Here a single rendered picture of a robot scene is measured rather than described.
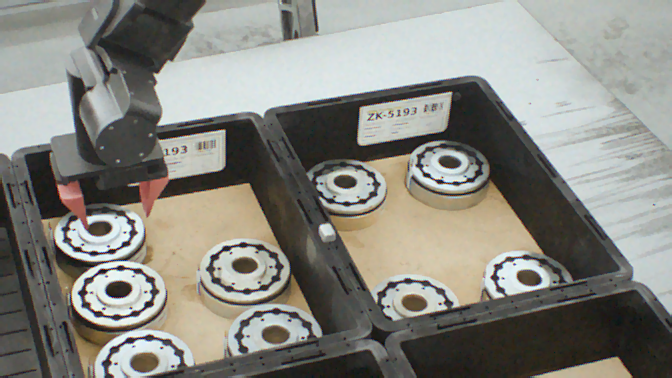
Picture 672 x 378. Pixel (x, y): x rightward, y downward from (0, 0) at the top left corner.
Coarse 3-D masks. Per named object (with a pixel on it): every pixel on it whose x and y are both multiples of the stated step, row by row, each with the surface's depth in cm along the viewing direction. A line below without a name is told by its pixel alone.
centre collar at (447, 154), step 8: (440, 152) 160; (448, 152) 160; (456, 152) 161; (432, 160) 159; (456, 160) 160; (464, 160) 159; (440, 168) 158; (456, 168) 158; (464, 168) 158; (448, 176) 157; (456, 176) 158
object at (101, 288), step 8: (104, 280) 139; (112, 280) 139; (120, 280) 139; (128, 280) 139; (136, 280) 139; (96, 288) 138; (104, 288) 138; (136, 288) 138; (96, 296) 138; (104, 296) 137; (128, 296) 137; (136, 296) 137; (104, 304) 137; (112, 304) 136; (120, 304) 136; (128, 304) 137
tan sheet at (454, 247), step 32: (384, 160) 164; (384, 224) 155; (416, 224) 155; (448, 224) 155; (480, 224) 156; (512, 224) 156; (352, 256) 150; (384, 256) 150; (416, 256) 150; (448, 256) 151; (480, 256) 151; (480, 288) 147
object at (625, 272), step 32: (352, 96) 158; (384, 96) 158; (512, 128) 155; (288, 160) 147; (544, 160) 150; (320, 224) 139; (608, 256) 138; (544, 288) 133; (576, 288) 133; (384, 320) 128; (416, 320) 128
